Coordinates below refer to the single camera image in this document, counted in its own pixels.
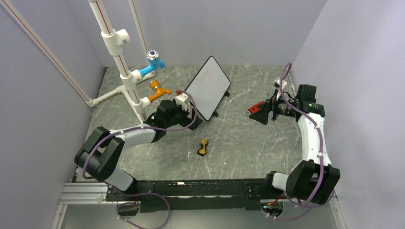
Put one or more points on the black wire whiteboard stand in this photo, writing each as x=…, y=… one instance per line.
x=221, y=102

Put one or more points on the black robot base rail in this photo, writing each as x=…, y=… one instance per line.
x=157, y=195

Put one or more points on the blue faucet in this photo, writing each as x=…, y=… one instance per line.
x=154, y=61

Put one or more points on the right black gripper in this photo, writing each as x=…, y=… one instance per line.
x=261, y=115

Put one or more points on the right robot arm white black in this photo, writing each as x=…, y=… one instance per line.
x=314, y=178

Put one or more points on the small black-framed whiteboard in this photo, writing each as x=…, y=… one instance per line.
x=208, y=87

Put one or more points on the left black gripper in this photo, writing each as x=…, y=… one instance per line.
x=186, y=119

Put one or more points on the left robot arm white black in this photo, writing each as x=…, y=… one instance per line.
x=100, y=153

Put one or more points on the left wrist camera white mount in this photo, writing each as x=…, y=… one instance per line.
x=183, y=100

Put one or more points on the white PVC pipe frame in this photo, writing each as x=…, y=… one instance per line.
x=114, y=41

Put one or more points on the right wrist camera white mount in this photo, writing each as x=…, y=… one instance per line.
x=280, y=85

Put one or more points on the aluminium extrusion frame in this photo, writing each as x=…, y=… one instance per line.
x=86, y=206

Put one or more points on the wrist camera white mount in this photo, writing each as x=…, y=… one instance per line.
x=280, y=85
x=183, y=100

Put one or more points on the orange faucet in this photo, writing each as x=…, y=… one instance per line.
x=159, y=91

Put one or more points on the yellow black eraser cloth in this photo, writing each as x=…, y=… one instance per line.
x=203, y=145

